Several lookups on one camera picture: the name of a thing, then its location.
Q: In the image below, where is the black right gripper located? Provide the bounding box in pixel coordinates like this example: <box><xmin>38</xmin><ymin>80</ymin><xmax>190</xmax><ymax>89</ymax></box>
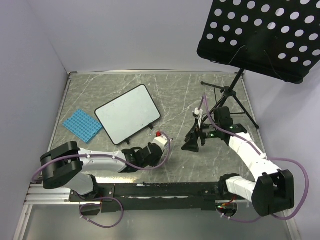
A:
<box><xmin>181</xmin><ymin>118</ymin><xmax>221</xmax><ymax>153</ymax></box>

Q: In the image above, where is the small black-framed whiteboard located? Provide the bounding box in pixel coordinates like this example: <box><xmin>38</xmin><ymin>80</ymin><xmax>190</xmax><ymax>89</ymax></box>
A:
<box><xmin>94</xmin><ymin>84</ymin><xmax>161</xmax><ymax>146</ymax></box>

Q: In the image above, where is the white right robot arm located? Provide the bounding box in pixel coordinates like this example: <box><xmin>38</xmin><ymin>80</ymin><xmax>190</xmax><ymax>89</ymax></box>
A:
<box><xmin>181</xmin><ymin>106</ymin><xmax>295</xmax><ymax>217</ymax></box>

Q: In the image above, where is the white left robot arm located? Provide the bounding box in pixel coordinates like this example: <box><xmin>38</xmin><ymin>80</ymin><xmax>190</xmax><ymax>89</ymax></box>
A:
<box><xmin>40</xmin><ymin>136</ymin><xmax>170</xmax><ymax>201</ymax></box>

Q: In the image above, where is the blue studded building plate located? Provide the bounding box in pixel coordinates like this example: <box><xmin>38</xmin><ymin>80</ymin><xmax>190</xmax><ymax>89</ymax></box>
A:
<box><xmin>62</xmin><ymin>109</ymin><xmax>103</xmax><ymax>144</ymax></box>

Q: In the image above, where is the black perforated music stand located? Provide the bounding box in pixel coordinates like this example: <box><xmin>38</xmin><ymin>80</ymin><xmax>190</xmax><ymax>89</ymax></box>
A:
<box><xmin>196</xmin><ymin>0</ymin><xmax>320</xmax><ymax>130</ymax></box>

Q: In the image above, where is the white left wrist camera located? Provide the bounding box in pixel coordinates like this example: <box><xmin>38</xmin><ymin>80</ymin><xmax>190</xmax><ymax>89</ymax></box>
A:
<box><xmin>151</xmin><ymin>131</ymin><xmax>169</xmax><ymax>151</ymax></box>

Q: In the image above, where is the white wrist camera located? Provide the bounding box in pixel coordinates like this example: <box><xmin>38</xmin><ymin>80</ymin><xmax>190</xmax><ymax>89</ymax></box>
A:
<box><xmin>192</xmin><ymin>107</ymin><xmax>203</xmax><ymax>121</ymax></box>
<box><xmin>151</xmin><ymin>131</ymin><xmax>169</xmax><ymax>151</ymax></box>

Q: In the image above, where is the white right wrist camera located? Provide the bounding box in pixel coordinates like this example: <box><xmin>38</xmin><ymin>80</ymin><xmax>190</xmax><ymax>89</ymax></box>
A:
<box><xmin>192</xmin><ymin>107</ymin><xmax>203</xmax><ymax>121</ymax></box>

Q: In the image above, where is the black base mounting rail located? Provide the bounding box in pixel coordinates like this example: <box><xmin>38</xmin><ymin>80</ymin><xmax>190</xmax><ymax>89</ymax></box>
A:
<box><xmin>69</xmin><ymin>182</ymin><xmax>234</xmax><ymax>213</ymax></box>

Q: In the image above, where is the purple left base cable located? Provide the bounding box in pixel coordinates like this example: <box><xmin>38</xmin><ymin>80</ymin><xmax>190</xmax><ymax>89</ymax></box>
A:
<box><xmin>79</xmin><ymin>196</ymin><xmax>124</xmax><ymax>229</ymax></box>

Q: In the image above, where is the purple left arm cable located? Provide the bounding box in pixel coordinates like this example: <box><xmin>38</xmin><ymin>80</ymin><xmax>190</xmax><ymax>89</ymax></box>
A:
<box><xmin>31</xmin><ymin>131</ymin><xmax>174</xmax><ymax>183</ymax></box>

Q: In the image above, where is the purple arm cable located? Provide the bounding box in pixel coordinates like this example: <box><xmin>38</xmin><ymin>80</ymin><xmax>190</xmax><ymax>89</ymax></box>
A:
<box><xmin>31</xmin><ymin>131</ymin><xmax>174</xmax><ymax>183</ymax></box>
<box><xmin>199</xmin><ymin>93</ymin><xmax>310</xmax><ymax>221</ymax></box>

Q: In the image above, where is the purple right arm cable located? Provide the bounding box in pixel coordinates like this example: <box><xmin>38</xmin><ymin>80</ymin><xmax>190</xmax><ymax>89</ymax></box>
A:
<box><xmin>199</xmin><ymin>93</ymin><xmax>310</xmax><ymax>221</ymax></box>

